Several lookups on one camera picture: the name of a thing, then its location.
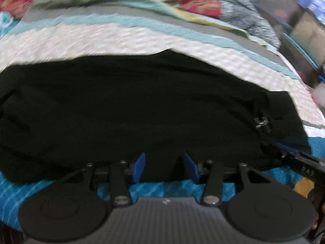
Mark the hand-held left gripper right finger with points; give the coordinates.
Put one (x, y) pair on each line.
(190, 169)

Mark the teal wavy striped pillow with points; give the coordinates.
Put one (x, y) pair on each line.
(5, 21)

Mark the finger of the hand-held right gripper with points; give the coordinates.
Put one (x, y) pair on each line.
(285, 149)

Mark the black pants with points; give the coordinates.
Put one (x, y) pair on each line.
(127, 106)

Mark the patterned teal beige bedspread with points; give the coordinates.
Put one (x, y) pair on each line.
(101, 35)

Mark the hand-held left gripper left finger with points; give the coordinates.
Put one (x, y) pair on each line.
(139, 169)

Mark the grey speckled blanket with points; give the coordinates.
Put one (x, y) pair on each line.
(248, 20)

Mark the blue cardboard box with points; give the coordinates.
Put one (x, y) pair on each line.
(313, 3)

